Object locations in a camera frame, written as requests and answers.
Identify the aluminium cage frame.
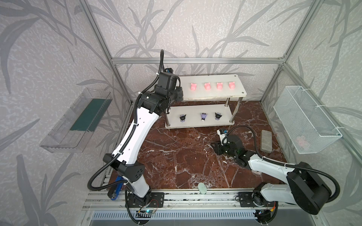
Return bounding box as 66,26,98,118
87,1,362,225

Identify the white two-tier shelf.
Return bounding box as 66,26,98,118
166,74,247,129

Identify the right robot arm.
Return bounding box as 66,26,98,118
211,134,340,215

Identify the white wire basket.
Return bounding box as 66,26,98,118
273,86,343,154

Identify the pale green oval disc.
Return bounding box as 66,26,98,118
198,183,207,195

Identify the grey stone block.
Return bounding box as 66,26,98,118
260,130,273,153

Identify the blue clamp tool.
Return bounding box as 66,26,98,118
107,175,126,201

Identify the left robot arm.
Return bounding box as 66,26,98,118
87,68,183,207

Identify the pink toy in basket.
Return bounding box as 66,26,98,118
296,136,310,150

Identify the clear plastic wall bin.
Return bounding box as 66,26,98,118
40,88,113,153

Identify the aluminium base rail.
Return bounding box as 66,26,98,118
81,188,320,221

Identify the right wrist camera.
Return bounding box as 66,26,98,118
217,129,228,140

